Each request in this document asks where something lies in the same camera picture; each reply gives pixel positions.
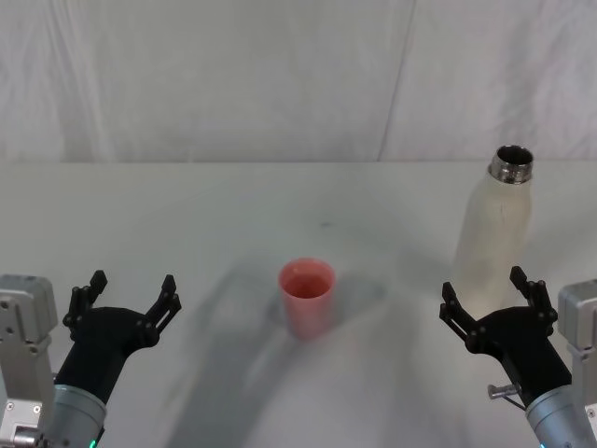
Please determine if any white curtain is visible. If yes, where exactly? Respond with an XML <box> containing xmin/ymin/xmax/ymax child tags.
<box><xmin>0</xmin><ymin>0</ymin><xmax>597</xmax><ymax>165</ymax></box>

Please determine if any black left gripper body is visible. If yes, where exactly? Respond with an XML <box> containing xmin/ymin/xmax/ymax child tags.
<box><xmin>55</xmin><ymin>305</ymin><xmax>160</xmax><ymax>402</ymax></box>

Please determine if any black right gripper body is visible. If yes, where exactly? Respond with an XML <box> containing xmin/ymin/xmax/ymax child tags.
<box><xmin>465</xmin><ymin>305</ymin><xmax>575</xmax><ymax>408</ymax></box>

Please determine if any white table cloth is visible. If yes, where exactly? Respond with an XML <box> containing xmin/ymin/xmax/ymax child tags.
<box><xmin>0</xmin><ymin>161</ymin><xmax>597</xmax><ymax>448</ymax></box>

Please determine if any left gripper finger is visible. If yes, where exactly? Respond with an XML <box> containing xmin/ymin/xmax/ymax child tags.
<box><xmin>62</xmin><ymin>269</ymin><xmax>109</xmax><ymax>329</ymax></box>
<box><xmin>137</xmin><ymin>274</ymin><xmax>183</xmax><ymax>349</ymax></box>

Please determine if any cream vacuum bottle steel neck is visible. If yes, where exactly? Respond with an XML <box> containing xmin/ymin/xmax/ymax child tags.
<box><xmin>453</xmin><ymin>145</ymin><xmax>535</xmax><ymax>319</ymax></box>

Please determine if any thin dark cable silver plug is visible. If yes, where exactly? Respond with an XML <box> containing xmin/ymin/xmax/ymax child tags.
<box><xmin>487</xmin><ymin>382</ymin><xmax>531</xmax><ymax>412</ymax></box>

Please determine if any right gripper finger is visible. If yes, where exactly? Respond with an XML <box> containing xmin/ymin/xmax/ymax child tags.
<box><xmin>508</xmin><ymin>265</ymin><xmax>559</xmax><ymax>334</ymax></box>
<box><xmin>437</xmin><ymin>281</ymin><xmax>482</xmax><ymax>352</ymax></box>

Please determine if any pink cup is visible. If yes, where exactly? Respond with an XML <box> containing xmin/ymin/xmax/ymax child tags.
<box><xmin>278</xmin><ymin>259</ymin><xmax>337</xmax><ymax>343</ymax></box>

